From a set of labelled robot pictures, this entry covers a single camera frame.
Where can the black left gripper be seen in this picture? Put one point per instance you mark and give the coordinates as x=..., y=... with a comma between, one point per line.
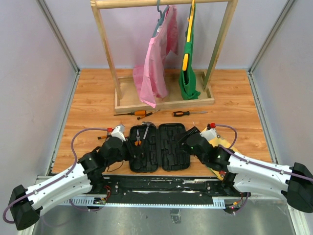
x=129, y=153

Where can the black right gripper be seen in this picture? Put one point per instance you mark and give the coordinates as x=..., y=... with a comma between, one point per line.
x=194, y=130

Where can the orange handled needle nose pliers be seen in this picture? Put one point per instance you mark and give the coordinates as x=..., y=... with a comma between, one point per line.
x=138, y=139

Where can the black orange handled screwdriver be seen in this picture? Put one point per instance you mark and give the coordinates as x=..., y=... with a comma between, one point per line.
x=187, y=113

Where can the black plastic tool case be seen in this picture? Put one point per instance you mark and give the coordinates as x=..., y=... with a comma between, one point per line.
x=161, y=149

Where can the claw hammer black handle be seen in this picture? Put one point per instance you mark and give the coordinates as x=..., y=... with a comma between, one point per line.
x=148, y=125

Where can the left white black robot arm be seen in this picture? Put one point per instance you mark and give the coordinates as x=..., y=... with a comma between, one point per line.
x=27, y=205

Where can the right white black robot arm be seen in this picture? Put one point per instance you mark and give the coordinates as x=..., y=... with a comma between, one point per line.
x=242, y=174

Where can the yellow cartoon cloth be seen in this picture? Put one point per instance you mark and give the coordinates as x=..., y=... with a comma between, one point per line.
x=215, y=142

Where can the small orange black screwdriver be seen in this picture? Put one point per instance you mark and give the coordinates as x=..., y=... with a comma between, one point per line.
x=146, y=115

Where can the wooden clothes rack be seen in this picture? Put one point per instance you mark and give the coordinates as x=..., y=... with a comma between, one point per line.
x=166, y=78

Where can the green garment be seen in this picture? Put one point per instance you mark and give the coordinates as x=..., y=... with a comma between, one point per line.
x=187, y=79

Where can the pink garment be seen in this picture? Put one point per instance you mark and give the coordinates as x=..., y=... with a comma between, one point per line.
x=149, y=77

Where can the yellow clothes hanger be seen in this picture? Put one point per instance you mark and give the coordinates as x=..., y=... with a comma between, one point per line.
x=189, y=36

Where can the teal clothes hanger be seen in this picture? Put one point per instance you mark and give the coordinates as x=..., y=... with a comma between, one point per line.
x=161, y=19

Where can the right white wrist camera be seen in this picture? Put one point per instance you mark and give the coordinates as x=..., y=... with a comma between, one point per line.
x=209, y=134

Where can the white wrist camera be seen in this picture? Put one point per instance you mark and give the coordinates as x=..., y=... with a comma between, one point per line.
x=209, y=134
x=118, y=132

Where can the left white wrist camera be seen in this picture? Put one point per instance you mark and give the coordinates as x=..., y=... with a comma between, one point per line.
x=118, y=132

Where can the orange handled awl screwdriver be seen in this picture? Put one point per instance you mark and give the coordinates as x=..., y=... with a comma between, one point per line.
x=135, y=113

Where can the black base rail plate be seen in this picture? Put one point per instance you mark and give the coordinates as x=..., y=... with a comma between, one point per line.
x=149, y=184

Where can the slotted aluminium cable duct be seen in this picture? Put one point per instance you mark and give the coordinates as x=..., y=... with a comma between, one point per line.
x=150, y=200

